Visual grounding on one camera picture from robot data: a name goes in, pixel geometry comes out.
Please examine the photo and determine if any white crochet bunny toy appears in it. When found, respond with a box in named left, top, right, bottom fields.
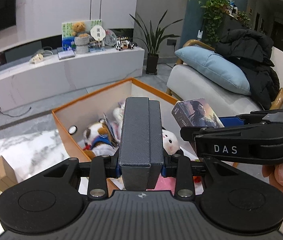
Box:
left=112, top=101, right=180, bottom=155

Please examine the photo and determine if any illustrated card box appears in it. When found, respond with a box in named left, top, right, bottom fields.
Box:
left=171, top=98, right=224, bottom=128

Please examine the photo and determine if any red panda plush toy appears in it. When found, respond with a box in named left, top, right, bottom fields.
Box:
left=83, top=120, right=118, bottom=160

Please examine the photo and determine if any dark grey gift box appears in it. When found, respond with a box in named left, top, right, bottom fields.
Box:
left=118, top=97, right=164, bottom=191

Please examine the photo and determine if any orange storage box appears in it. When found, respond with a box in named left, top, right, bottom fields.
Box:
left=52, top=78, right=195, bottom=192

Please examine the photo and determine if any light blue cushion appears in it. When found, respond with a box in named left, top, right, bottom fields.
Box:
left=175, top=46, right=251, bottom=95

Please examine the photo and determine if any black jacket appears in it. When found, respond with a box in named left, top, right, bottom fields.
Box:
left=215, top=29, right=280, bottom=110

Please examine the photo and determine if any potted long-leaf plant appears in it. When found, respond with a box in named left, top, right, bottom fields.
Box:
left=130, top=10, right=183, bottom=75

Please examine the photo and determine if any brown cardboard box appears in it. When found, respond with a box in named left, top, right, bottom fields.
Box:
left=0, top=156, right=18, bottom=192

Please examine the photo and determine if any white power strip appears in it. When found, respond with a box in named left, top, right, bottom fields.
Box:
left=29, top=53, right=44, bottom=64

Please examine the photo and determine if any green leafy vine plant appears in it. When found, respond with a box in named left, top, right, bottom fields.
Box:
left=197, top=0, right=229, bottom=46

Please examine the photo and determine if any white round fan sign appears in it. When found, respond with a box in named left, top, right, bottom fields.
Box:
left=90, top=25, right=106, bottom=42

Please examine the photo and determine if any small teddy bear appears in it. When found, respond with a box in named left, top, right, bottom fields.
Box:
left=72, top=22, right=88, bottom=37

